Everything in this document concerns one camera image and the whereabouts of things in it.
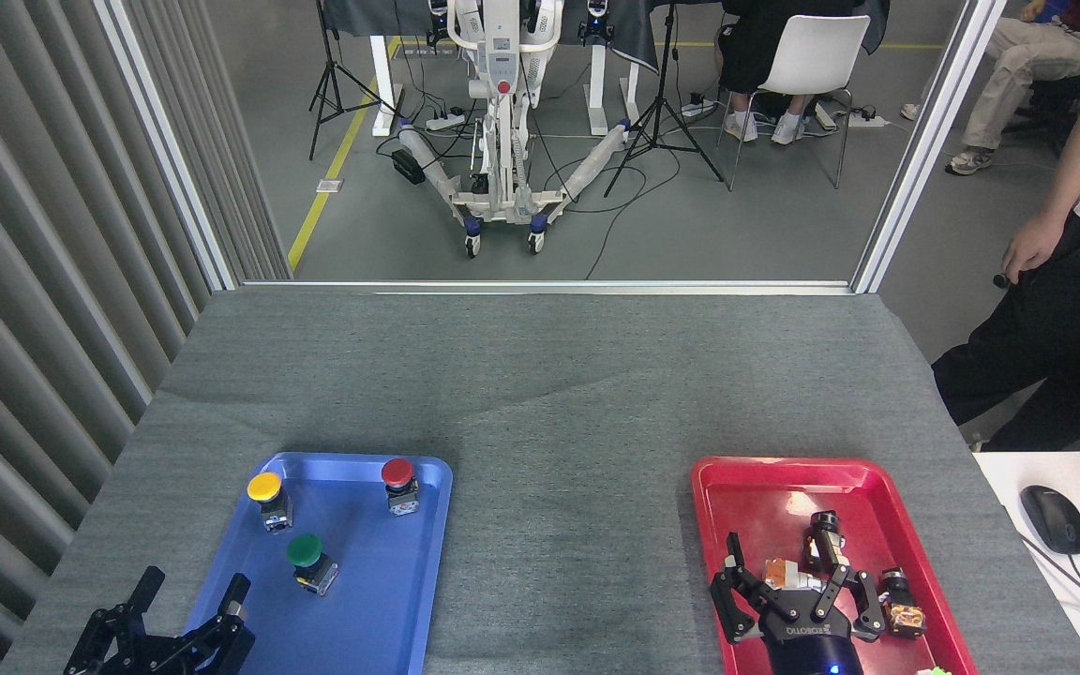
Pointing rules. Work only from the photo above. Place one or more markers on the silver post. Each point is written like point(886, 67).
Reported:
point(924, 150)
point(170, 150)

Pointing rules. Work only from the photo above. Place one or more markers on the green push button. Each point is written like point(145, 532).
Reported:
point(306, 550)

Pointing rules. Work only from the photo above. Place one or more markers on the black and orange switch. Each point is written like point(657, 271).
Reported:
point(904, 614)

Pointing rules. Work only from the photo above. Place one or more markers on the person's hand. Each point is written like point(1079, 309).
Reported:
point(1035, 246)

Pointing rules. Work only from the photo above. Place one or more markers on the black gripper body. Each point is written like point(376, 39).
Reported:
point(812, 652)
point(165, 658)

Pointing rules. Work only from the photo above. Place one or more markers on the black knob switch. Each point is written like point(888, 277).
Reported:
point(826, 539)

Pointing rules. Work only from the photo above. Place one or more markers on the yellow push button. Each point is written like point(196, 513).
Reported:
point(264, 486)

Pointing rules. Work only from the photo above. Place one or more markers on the red plastic tray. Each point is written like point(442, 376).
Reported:
point(756, 497)

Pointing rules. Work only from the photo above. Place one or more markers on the person seated on chair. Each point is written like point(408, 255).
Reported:
point(751, 37)

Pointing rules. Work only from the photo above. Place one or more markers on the white and orange switch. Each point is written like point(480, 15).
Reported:
point(779, 570)

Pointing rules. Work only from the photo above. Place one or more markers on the white stand on wheels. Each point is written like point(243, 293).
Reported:
point(501, 56)

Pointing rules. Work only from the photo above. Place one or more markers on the black computer mouse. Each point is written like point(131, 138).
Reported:
point(1054, 518)

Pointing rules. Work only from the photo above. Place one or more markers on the red push button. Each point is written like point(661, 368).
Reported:
point(397, 472)

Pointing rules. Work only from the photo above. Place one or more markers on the white power strip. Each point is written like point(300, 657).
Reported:
point(444, 122)

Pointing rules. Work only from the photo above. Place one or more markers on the standing person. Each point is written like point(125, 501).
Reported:
point(1065, 319)

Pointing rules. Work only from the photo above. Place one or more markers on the silver crossbar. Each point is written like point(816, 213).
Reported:
point(549, 286)

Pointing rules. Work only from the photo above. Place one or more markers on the seated person in beige trousers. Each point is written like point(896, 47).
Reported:
point(1018, 66)

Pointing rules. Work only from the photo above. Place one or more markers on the white chair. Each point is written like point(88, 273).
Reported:
point(817, 52)

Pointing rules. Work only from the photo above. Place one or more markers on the grey felt table cover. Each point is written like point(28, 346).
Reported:
point(549, 394)

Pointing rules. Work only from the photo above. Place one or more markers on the black foot pedal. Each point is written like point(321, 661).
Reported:
point(408, 167)

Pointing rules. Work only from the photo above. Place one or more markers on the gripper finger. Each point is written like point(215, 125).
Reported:
point(109, 633)
point(232, 628)
point(737, 600)
point(868, 609)

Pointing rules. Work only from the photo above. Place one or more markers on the white desk leg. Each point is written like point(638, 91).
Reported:
point(598, 89)
point(381, 84)

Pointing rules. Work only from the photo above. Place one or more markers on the blue plastic tray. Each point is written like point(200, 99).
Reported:
point(362, 581)

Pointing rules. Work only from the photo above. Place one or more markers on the black tripod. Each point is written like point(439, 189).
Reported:
point(328, 66)
point(663, 84)

